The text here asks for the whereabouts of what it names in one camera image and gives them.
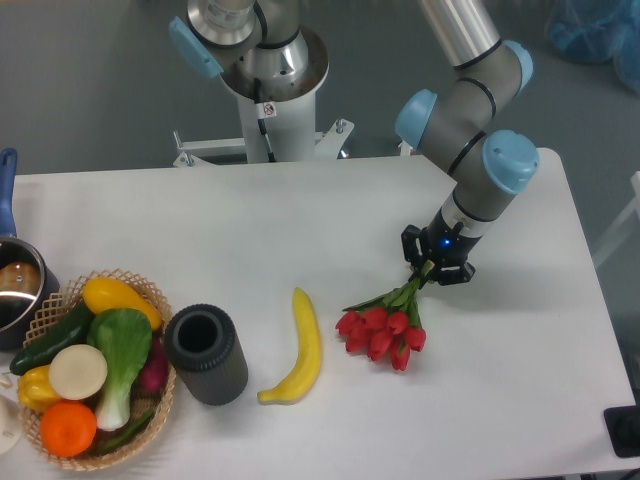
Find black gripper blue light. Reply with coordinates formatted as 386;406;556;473
401;205;482;286

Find red tulip bouquet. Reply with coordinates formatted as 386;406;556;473
335;260;435;372

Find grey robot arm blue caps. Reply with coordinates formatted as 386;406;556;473
168;1;539;285

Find yellow toy banana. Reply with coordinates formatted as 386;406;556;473
257;287;323;405

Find dark grey ribbed vase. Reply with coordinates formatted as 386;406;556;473
164;304;249;406

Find black device at table edge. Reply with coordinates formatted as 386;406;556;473
603;405;639;458

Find blue plastic bag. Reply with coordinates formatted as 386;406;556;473
545;1;639;93

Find purple toy sweet potato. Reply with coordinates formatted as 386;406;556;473
137;337;168;394

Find green toy bok choy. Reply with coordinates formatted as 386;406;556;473
87;308;152;432

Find yellow toy squash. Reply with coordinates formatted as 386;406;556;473
82;277;162;331

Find green toy bean pod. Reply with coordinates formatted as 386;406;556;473
94;409;155;456

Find green toy cucumber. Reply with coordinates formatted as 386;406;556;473
9;300;94;376

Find white round toy slice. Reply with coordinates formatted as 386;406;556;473
48;344;108;400

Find woven wicker basket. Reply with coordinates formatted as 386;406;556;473
19;269;176;472

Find orange toy fruit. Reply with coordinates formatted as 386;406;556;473
39;402;97;457

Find yellow toy bell pepper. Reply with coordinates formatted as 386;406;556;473
18;365;62;413

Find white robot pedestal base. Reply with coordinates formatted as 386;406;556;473
173;47;355;167

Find black cable on pedestal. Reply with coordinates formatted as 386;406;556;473
252;77;277;163

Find blue handled saucepan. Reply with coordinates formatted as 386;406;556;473
1;148;60;351

